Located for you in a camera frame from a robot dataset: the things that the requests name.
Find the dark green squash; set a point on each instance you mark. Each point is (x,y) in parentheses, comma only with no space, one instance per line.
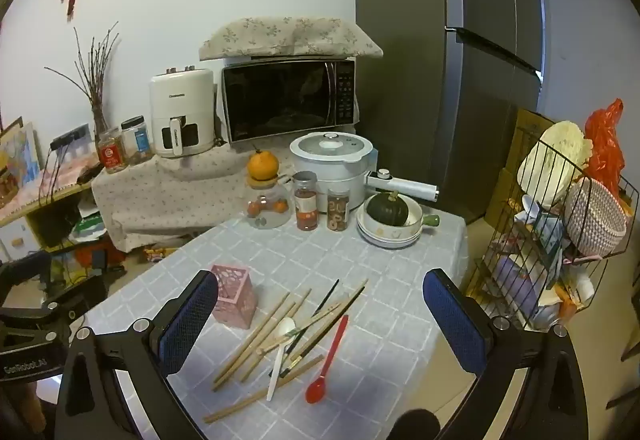
(387,212)

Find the pink utensil holder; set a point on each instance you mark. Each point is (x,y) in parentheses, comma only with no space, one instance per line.
(232,305)

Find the pile of wooden chopsticks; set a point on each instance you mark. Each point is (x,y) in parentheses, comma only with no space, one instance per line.
(240,401)

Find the floral cabinet cloth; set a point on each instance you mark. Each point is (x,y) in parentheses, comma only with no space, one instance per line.
(165,200)

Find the red plastic spoon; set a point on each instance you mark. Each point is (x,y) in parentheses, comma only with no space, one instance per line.
(316,390)

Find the pink woven basket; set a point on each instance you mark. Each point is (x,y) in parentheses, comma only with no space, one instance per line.
(595,220)

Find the purple container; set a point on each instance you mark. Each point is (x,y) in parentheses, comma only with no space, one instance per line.
(510,277)

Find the framed picture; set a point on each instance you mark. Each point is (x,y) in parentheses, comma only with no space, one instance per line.
(20,154)

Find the red box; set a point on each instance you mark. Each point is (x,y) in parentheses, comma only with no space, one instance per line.
(100,257)

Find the grey checked tablecloth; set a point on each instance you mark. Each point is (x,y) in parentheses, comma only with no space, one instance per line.
(380,280)

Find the napa cabbage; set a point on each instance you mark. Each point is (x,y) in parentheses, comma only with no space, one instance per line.
(555,154)

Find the red label jar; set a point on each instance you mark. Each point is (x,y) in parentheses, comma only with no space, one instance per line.
(111,154)

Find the large orange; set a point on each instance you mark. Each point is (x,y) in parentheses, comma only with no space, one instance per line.
(262,165)

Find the black chopstick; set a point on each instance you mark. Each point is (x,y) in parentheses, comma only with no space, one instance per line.
(327,296)
(325,330)

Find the small orange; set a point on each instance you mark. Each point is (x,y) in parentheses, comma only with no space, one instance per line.
(280,206)
(255,207)

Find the black microwave oven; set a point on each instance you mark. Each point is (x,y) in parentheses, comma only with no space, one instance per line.
(280,99)

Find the glass teapot with wooden lid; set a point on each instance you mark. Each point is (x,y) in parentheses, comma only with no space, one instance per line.
(267,217)

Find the white air fryer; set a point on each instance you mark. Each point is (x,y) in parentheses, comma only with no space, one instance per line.
(180,94)

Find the green and white bag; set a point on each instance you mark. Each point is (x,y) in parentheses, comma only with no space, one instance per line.
(87,227)

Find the pink placemat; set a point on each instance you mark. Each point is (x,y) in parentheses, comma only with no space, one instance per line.
(65,169)

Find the white plastic spoon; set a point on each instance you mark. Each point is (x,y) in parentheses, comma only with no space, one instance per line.
(286,327)

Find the black power strip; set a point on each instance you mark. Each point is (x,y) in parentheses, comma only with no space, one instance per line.
(70,135)

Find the grey refrigerator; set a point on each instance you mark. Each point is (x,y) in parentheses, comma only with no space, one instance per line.
(400,69)

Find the white electric cooking pot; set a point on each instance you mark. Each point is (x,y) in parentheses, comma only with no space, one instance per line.
(330,169)

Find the printed snack box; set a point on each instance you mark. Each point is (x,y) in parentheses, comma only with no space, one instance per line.
(165,254)

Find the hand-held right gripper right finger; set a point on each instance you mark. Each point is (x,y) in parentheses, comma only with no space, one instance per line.
(452,320)

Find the floral microwave cover cloth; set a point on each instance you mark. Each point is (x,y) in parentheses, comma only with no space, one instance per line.
(280,37)

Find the yellow wooden shelf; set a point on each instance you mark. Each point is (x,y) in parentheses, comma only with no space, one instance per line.
(50,197)

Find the red plastic bag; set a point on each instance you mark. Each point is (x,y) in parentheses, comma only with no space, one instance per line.
(605,139)

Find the red spice jar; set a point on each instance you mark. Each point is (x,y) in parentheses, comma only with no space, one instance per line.
(305,215)

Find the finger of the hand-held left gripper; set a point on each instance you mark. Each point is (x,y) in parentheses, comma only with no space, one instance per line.
(25,267)
(80,297)

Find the blue label jar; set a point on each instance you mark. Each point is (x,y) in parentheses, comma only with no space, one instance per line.
(137,139)

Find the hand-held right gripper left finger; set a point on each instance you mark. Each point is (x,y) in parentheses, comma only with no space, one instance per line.
(192,320)

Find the brown snack jar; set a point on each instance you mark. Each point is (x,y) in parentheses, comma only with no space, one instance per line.
(337,215)

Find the vase with dry twigs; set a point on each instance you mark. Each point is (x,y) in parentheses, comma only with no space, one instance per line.
(98,114)

